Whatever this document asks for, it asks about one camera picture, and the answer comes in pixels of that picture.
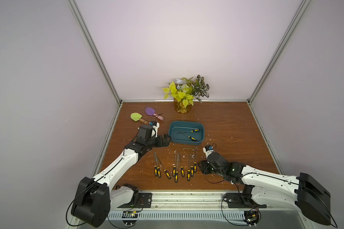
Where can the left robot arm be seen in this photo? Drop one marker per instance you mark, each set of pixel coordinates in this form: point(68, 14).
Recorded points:
point(107, 179)

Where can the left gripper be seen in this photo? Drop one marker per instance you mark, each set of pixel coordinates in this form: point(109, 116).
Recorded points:
point(165, 142)

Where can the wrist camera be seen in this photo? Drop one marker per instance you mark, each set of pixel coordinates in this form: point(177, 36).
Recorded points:
point(208, 150)
point(155, 125)

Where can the teal plastic storage box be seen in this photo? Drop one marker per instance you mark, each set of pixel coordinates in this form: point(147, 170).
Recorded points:
point(178, 138)

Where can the green toy shovel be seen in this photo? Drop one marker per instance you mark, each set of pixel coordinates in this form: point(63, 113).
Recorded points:
point(138, 117)

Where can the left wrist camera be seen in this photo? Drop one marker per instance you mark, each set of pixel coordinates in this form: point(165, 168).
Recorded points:
point(155, 125)

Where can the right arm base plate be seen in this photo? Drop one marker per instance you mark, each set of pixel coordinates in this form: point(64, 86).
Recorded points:
point(239, 201)

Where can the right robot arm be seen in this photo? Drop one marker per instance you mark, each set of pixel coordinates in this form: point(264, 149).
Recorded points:
point(302, 193)

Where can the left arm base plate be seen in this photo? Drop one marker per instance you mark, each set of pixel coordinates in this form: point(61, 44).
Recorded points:
point(139, 200)

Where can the purple toy shovel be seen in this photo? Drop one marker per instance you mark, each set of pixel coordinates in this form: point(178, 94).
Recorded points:
point(151, 112)

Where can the right controller board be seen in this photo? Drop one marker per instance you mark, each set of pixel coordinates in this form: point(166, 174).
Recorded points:
point(252, 217)

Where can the controller board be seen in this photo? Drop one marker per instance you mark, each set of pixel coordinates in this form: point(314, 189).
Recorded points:
point(252, 217)
point(129, 218)

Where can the left controller board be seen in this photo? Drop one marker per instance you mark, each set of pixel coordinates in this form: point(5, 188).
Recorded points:
point(129, 218)

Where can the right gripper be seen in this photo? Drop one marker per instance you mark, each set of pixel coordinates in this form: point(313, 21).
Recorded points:
point(205, 166)

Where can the aluminium front rail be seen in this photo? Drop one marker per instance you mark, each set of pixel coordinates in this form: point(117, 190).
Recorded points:
point(189, 201)

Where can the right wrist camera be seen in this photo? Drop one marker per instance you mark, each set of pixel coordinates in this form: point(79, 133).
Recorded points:
point(208, 150)

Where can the amber vase with plants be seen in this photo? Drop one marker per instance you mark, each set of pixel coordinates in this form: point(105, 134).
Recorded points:
point(185, 91)

